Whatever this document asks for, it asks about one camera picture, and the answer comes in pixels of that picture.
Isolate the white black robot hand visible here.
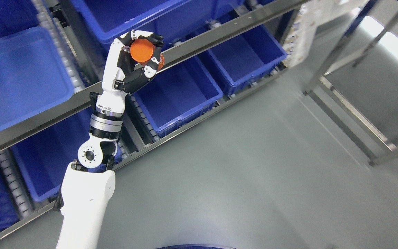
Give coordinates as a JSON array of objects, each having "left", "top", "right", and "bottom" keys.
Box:
[{"left": 95, "top": 30, "right": 164, "bottom": 117}]

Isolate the white sign board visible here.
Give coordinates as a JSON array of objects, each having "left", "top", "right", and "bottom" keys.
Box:
[{"left": 283, "top": 0, "right": 367, "bottom": 68}]

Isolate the steel table frame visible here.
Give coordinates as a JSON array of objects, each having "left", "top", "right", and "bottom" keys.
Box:
[{"left": 303, "top": 0, "right": 398, "bottom": 166}]

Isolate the blue bin lower centre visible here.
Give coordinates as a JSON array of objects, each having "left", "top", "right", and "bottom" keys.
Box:
[{"left": 11, "top": 107, "right": 93, "bottom": 202}]

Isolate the shallow blue plastic tray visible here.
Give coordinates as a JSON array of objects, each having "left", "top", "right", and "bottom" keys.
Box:
[{"left": 0, "top": 26, "right": 74, "bottom": 132}]

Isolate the orange cylindrical capacitor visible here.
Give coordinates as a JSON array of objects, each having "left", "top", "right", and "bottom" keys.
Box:
[{"left": 130, "top": 39, "right": 159, "bottom": 68}]

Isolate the blue bin lower far right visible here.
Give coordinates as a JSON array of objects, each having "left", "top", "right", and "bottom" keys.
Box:
[{"left": 198, "top": 24, "right": 287, "bottom": 96}]

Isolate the large blue bin upper right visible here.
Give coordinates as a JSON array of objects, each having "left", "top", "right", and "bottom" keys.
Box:
[{"left": 71, "top": 0, "right": 244, "bottom": 50}]

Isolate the metal shelf rack frame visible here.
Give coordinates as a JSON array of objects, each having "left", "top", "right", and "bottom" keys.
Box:
[{"left": 0, "top": 0, "right": 310, "bottom": 249}]

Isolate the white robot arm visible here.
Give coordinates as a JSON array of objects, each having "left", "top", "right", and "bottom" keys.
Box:
[{"left": 56, "top": 108, "right": 123, "bottom": 249}]

